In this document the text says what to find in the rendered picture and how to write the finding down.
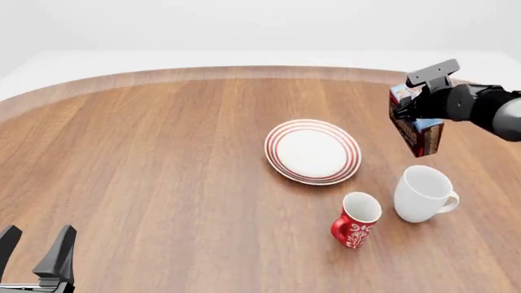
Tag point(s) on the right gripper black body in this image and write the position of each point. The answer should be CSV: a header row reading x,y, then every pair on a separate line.
x,y
423,103

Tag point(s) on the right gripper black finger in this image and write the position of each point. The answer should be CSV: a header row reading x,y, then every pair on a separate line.
x,y
403,112

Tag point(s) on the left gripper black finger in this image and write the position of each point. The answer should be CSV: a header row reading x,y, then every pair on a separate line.
x,y
8,241
57,259

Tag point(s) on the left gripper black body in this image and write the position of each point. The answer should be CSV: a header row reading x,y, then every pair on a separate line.
x,y
49,288

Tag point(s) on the chocolate pudding box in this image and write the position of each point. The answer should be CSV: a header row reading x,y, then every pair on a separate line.
x,y
421,138

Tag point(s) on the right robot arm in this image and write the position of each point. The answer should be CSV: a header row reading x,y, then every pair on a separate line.
x,y
480,107

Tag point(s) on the small flat plate on stalk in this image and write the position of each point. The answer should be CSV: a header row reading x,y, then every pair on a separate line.
x,y
435,71

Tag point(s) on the white plate with red rings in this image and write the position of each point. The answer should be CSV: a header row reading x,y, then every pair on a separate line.
x,y
312,151

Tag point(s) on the white mug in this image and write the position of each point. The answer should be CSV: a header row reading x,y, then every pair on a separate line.
x,y
421,195

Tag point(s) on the red patterned mug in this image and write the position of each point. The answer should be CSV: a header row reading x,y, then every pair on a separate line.
x,y
357,221

